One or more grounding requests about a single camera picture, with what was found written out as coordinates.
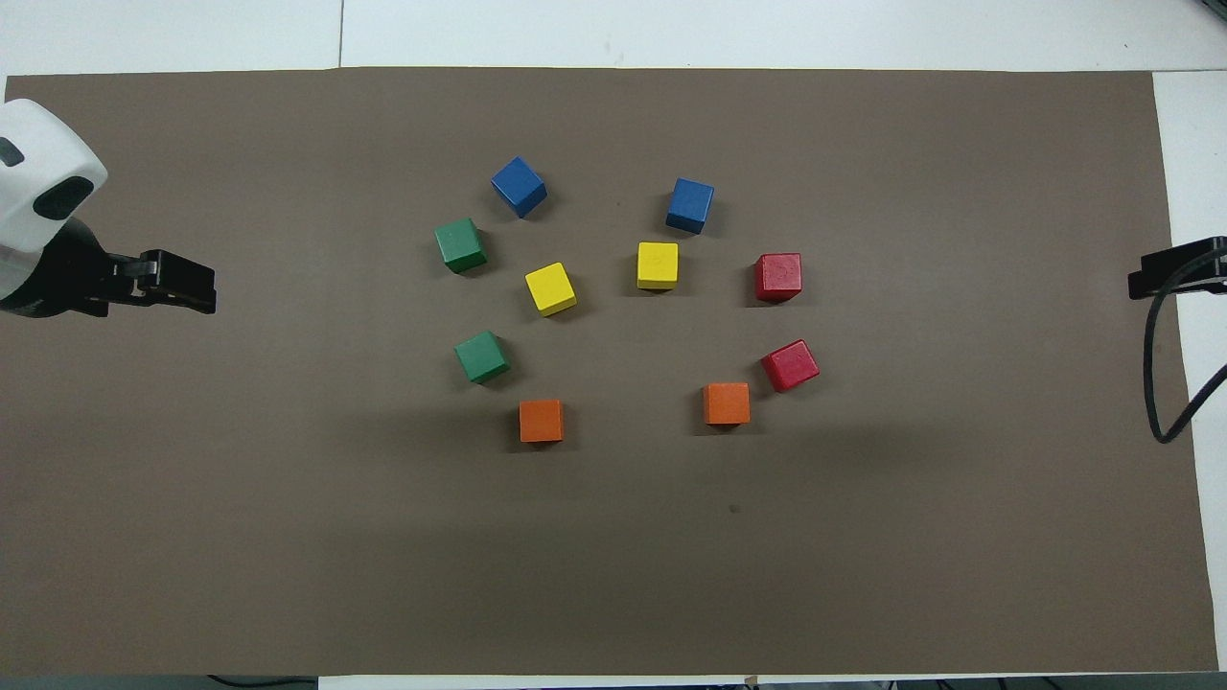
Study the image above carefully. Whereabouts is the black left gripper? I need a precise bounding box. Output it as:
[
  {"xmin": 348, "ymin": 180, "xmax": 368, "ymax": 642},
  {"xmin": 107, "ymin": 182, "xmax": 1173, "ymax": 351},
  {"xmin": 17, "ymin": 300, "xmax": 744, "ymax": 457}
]
[{"xmin": 0, "ymin": 218, "xmax": 218, "ymax": 318}]

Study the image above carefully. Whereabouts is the green wooden block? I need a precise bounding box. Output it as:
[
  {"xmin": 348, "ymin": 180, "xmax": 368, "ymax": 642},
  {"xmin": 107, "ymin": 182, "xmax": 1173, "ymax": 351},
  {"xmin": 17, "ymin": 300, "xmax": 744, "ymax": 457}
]
[
  {"xmin": 433, "ymin": 218, "xmax": 488, "ymax": 275},
  {"xmin": 453, "ymin": 331, "xmax": 512, "ymax": 385}
]

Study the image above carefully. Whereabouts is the red wooden block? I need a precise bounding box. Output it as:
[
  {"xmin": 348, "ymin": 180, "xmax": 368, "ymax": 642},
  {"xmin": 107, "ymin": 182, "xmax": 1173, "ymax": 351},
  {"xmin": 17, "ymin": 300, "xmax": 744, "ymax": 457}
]
[
  {"xmin": 753, "ymin": 252, "xmax": 803, "ymax": 304},
  {"xmin": 760, "ymin": 339, "xmax": 821, "ymax": 393}
]

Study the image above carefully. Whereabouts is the brown table mat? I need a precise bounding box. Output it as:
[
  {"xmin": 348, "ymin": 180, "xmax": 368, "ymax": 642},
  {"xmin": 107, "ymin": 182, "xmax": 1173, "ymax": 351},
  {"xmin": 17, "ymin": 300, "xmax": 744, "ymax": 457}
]
[{"xmin": 0, "ymin": 65, "xmax": 1220, "ymax": 678}]

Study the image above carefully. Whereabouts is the blue wooden block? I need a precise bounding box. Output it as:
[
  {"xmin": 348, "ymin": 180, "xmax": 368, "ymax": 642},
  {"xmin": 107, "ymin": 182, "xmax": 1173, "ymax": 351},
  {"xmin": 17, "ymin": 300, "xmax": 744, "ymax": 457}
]
[
  {"xmin": 491, "ymin": 156, "xmax": 548, "ymax": 219},
  {"xmin": 666, "ymin": 177, "xmax": 715, "ymax": 236}
]

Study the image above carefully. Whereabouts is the yellow wooden block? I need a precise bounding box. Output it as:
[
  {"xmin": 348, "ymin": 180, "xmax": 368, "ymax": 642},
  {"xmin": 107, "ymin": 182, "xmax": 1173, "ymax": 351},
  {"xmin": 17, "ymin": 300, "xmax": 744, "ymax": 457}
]
[
  {"xmin": 637, "ymin": 241, "xmax": 680, "ymax": 291},
  {"xmin": 524, "ymin": 262, "xmax": 579, "ymax": 318}
]

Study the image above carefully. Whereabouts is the orange wooden block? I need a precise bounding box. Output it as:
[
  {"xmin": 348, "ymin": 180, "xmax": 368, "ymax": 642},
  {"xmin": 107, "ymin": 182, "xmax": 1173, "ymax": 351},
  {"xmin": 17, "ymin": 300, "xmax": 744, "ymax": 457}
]
[
  {"xmin": 519, "ymin": 399, "xmax": 566, "ymax": 445},
  {"xmin": 703, "ymin": 382, "xmax": 752, "ymax": 427}
]

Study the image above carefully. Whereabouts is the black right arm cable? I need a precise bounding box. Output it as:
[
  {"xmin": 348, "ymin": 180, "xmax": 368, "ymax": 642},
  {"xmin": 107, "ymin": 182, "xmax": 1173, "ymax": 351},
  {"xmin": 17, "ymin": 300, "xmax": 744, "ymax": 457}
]
[{"xmin": 1146, "ymin": 251, "xmax": 1227, "ymax": 445}]

